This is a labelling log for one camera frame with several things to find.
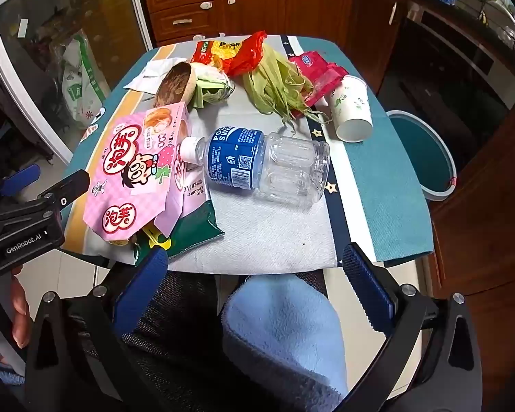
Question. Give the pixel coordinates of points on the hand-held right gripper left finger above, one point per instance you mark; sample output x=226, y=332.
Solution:
x=141, y=287

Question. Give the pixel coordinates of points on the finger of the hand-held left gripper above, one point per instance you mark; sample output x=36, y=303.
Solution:
x=71, y=184
x=21, y=179

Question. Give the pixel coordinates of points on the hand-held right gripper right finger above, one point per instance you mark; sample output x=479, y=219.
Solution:
x=367, y=287

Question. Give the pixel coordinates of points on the green snack bag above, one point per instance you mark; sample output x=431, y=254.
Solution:
x=193, y=227

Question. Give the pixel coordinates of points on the pale pink pouch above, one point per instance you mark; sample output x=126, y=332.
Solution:
x=194, y=193

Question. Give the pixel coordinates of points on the white paper napkin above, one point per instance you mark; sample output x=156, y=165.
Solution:
x=148, y=73

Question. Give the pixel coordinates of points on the teal round trash bin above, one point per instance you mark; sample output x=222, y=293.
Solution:
x=420, y=158

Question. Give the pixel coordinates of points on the brown round wooden bowl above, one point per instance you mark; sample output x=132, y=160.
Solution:
x=174, y=83

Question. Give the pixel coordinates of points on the clear plastic bottle blue label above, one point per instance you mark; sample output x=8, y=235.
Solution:
x=283, y=167

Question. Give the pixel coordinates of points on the white paper cup green print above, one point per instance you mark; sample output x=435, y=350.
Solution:
x=352, y=103

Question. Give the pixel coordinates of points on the red yellow snack wrapper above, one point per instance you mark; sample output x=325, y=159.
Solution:
x=240, y=58

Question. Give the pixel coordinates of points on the pink red wrapper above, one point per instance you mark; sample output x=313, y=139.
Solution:
x=313, y=66

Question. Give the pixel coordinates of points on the person's left hand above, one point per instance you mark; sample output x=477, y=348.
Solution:
x=20, y=313

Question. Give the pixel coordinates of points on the light blue fleece cloth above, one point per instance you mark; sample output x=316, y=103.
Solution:
x=283, y=330

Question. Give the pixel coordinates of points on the white green plastic bag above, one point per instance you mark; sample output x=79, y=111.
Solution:
x=83, y=86

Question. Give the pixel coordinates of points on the glass sliding door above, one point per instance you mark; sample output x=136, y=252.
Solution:
x=34, y=51

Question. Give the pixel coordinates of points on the built-in black oven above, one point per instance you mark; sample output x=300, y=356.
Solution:
x=450, y=77

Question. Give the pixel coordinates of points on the wooden cabinet with drawers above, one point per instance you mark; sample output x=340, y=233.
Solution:
x=257, y=0

